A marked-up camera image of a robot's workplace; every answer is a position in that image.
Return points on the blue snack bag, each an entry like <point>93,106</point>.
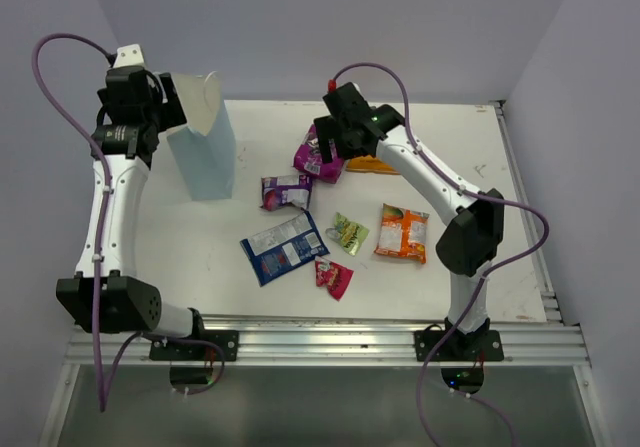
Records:
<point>279,250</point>

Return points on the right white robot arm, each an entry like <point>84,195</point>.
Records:
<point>473,227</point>

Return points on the red candy packet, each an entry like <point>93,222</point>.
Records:
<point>334,277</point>

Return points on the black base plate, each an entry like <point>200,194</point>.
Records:
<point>459,347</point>
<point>212,345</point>

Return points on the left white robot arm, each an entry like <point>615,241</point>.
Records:
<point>105,294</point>

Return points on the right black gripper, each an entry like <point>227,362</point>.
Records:
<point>327,128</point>

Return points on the orange snack bag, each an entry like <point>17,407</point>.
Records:
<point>403,234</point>

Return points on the light blue paper bag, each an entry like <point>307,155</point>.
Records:
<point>204,148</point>

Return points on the green candy packet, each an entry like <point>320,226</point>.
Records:
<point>350,235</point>

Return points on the orange-yellow chips bag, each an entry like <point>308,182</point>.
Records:
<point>369,164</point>

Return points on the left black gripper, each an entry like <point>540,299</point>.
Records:
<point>170,114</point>

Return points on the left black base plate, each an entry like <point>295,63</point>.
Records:
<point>212,345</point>

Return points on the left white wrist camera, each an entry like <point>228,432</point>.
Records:
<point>129,55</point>

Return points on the aluminium rail frame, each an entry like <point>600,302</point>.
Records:
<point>191,250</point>

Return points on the purple candy bag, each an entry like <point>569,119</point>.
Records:
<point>282,191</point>

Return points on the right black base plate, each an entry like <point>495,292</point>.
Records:
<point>459,347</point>

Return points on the magenta snack bag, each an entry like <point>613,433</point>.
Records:
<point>308,160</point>

